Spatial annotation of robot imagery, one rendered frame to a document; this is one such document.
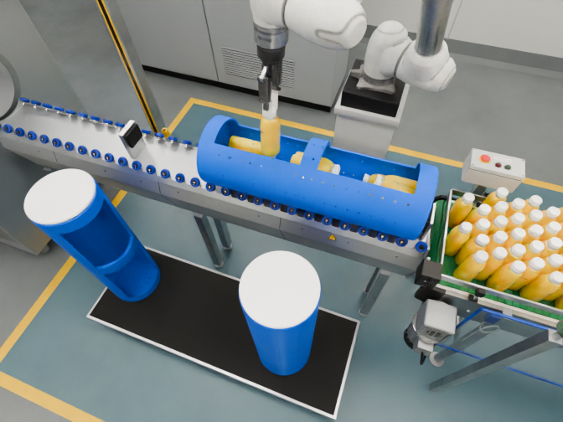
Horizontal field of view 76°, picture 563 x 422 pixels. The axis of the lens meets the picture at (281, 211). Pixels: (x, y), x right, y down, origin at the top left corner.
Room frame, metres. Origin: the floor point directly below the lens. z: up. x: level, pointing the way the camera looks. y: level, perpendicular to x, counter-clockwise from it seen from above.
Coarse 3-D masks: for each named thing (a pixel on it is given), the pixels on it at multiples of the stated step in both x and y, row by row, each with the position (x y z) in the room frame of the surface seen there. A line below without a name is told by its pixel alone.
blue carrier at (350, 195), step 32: (224, 128) 1.15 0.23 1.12; (256, 128) 1.13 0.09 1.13; (224, 160) 0.91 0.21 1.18; (256, 160) 0.89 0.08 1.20; (288, 160) 1.05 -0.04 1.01; (320, 160) 0.86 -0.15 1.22; (352, 160) 0.97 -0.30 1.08; (384, 160) 0.93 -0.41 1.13; (256, 192) 0.83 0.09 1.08; (288, 192) 0.79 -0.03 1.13; (320, 192) 0.76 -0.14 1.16; (352, 192) 0.74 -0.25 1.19; (384, 192) 0.72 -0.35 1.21; (416, 192) 0.70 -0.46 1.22; (384, 224) 0.65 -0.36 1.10; (416, 224) 0.62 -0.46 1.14
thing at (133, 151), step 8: (128, 128) 1.22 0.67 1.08; (136, 128) 1.23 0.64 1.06; (120, 136) 1.18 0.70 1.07; (128, 136) 1.18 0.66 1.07; (136, 136) 1.21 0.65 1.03; (128, 144) 1.18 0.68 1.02; (136, 144) 1.21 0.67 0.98; (144, 144) 1.26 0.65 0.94; (128, 152) 1.18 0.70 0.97; (136, 152) 1.19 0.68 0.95
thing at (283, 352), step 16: (320, 288) 0.45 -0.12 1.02; (240, 304) 0.41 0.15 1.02; (256, 336) 0.35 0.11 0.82; (272, 336) 0.32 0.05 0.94; (288, 336) 0.32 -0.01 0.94; (304, 336) 0.34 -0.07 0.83; (272, 352) 0.32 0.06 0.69; (288, 352) 0.32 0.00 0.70; (304, 352) 0.35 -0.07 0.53; (272, 368) 0.33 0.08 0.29; (288, 368) 0.32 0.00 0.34
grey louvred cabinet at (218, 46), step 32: (128, 0) 3.12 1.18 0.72; (160, 0) 3.00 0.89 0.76; (192, 0) 2.89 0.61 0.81; (224, 0) 2.78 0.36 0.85; (160, 32) 3.04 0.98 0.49; (192, 32) 2.92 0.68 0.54; (224, 32) 2.80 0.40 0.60; (160, 64) 3.09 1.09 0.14; (192, 64) 2.95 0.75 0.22; (224, 64) 2.82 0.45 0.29; (256, 64) 2.70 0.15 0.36; (288, 64) 2.59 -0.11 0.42; (320, 64) 2.49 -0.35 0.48; (288, 96) 2.59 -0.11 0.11; (320, 96) 2.48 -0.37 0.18
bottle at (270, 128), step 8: (264, 120) 0.87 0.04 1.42; (272, 120) 0.86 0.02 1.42; (264, 128) 0.85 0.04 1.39; (272, 128) 0.85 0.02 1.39; (280, 128) 0.87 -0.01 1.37; (264, 136) 0.85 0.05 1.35; (272, 136) 0.85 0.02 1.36; (280, 136) 0.87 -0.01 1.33; (264, 144) 0.85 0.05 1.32; (272, 144) 0.85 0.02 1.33; (264, 152) 0.85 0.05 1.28; (272, 152) 0.85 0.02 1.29
